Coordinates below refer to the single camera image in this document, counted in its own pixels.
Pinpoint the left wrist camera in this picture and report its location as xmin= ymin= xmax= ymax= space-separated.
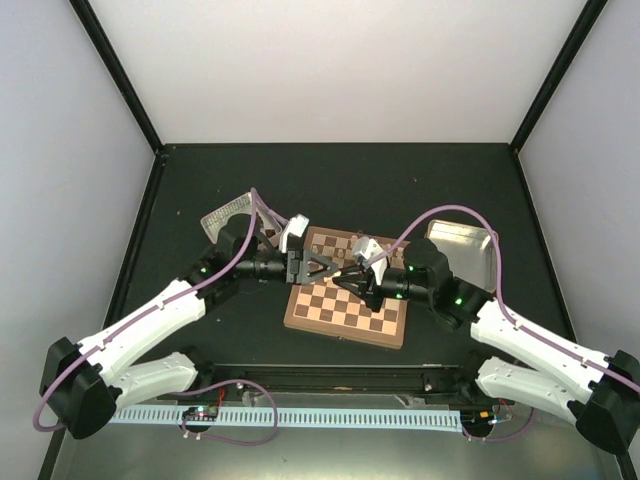
xmin=278 ymin=214 xmax=309 ymax=254

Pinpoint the black frame post left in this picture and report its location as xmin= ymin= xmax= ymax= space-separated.
xmin=69 ymin=0 xmax=164 ymax=154

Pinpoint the pile of light chess pieces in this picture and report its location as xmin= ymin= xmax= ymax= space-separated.
xmin=310 ymin=233 xmax=406 ymax=267

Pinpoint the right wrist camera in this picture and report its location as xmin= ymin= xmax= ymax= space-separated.
xmin=351 ymin=236 xmax=389 ymax=286

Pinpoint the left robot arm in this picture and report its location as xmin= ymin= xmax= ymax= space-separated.
xmin=39 ymin=213 xmax=339 ymax=439

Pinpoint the wooden chess board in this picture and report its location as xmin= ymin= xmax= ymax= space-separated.
xmin=283 ymin=227 xmax=408 ymax=349

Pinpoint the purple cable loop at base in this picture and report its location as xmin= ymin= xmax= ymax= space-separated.
xmin=179 ymin=377 xmax=286 ymax=446

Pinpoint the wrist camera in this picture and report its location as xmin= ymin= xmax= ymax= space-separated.
xmin=351 ymin=236 xmax=389 ymax=286
xmin=278 ymin=214 xmax=309 ymax=254

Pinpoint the pink embossed tin box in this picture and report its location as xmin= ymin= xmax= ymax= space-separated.
xmin=200 ymin=191 xmax=282 ymax=244

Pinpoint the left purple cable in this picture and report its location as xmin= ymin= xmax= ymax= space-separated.
xmin=32 ymin=187 xmax=291 ymax=432

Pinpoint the black frame post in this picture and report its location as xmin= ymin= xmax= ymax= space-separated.
xmin=510 ymin=0 xmax=608 ymax=154
xmin=69 ymin=0 xmax=164 ymax=154

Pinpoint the light blue slotted cable duct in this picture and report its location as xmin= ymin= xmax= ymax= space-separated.
xmin=110 ymin=405 xmax=462 ymax=433

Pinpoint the black frame post right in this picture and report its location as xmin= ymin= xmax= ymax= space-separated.
xmin=510 ymin=0 xmax=608 ymax=154

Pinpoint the small circuit board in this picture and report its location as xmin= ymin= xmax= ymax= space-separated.
xmin=182 ymin=405 xmax=219 ymax=422

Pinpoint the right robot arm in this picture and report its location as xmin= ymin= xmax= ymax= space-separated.
xmin=333 ymin=237 xmax=639 ymax=455

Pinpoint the yellow tin box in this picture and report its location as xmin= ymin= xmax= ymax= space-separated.
xmin=425 ymin=219 xmax=497 ymax=293

